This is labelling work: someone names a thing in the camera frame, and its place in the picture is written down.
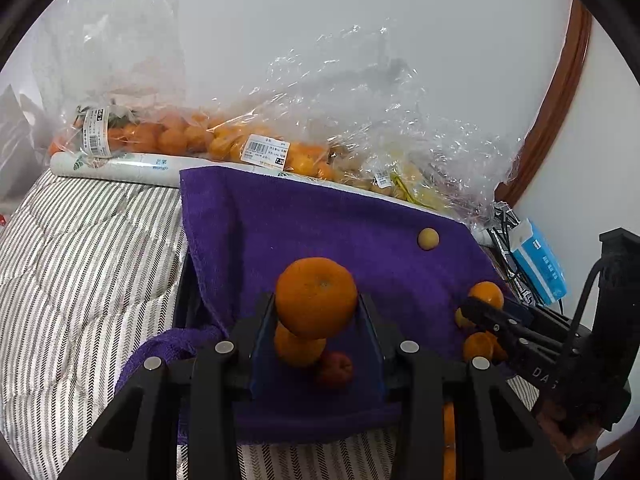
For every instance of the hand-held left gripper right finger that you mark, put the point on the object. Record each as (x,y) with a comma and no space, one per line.
(371,360)

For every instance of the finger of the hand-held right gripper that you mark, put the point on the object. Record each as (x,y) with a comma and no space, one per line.
(520,314)
(487,312)

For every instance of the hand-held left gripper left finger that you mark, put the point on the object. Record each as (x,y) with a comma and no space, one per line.
(260,370)

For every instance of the black and white patterned cloth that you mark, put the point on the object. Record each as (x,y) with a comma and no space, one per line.
(502,217)

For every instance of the white plastic bag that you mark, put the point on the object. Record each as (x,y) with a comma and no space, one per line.
(15,150)

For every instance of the small yellow-green round fruit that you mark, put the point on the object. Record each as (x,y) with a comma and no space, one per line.
(428,238)

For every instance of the large tangerine with stem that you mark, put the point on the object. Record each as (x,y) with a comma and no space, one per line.
(477,346)

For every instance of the purple towel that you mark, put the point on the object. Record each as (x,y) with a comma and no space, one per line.
(310,220)

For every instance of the clear bag of leafy tangerines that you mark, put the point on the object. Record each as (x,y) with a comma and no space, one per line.
(145,137)

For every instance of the blue tissue pack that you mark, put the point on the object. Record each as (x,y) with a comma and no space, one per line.
(540,265)

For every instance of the oval orange kumquat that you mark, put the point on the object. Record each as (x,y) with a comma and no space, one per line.
(299,350)

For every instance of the yellow pointed fruit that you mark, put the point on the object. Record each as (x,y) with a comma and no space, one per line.
(462,319)

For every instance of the orange tangerine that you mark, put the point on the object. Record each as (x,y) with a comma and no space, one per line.
(316,296)
(487,292)
(449,425)

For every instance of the clear bag of small oranges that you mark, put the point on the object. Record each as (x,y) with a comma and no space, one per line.
(300,155)

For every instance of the small red fruit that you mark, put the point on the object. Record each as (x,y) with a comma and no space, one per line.
(334,370)

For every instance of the brown wooden frame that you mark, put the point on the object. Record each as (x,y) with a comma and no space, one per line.
(555,110)

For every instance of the white printed roll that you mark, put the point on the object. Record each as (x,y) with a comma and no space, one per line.
(125,169)

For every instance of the clear bag of yellow fruit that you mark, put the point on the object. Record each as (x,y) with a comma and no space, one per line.
(400,185)

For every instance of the striped quilt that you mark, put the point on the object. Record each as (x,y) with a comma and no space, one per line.
(90,270)

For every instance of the person's right hand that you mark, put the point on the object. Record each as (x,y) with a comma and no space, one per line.
(575,440)

